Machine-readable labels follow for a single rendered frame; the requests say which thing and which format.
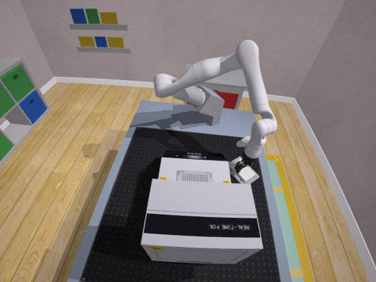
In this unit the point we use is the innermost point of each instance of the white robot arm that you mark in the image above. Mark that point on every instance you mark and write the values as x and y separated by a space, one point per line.
246 57

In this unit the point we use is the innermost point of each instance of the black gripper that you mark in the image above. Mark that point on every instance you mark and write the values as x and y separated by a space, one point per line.
246 161

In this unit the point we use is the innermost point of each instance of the white real-time pcr machine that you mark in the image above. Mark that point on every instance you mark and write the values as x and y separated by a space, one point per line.
191 221

